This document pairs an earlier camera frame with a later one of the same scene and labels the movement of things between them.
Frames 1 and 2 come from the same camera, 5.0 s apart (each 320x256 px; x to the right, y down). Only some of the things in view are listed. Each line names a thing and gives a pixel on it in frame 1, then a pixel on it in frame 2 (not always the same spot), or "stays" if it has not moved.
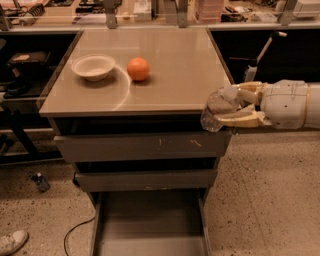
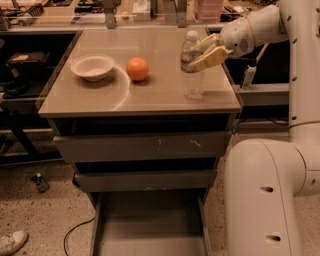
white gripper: x=284 y=104 → x=235 y=39
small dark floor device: x=41 y=182 stays
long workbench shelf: x=107 y=15 stays
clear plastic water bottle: x=220 y=102 → x=192 y=81
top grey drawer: x=161 y=145 stays
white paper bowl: x=94 y=67 stays
